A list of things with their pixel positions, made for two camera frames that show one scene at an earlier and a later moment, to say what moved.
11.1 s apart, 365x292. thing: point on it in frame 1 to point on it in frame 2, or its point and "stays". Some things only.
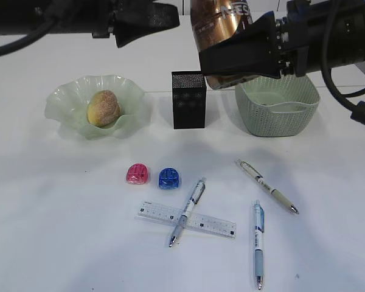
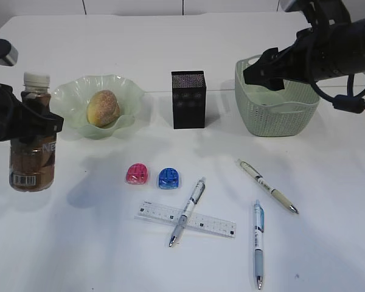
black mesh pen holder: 189,96 stays
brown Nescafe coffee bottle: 215,20 to 33,159
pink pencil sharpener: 137,173 stays
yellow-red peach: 103,109 stays
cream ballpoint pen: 258,177 stays
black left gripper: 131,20 to 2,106
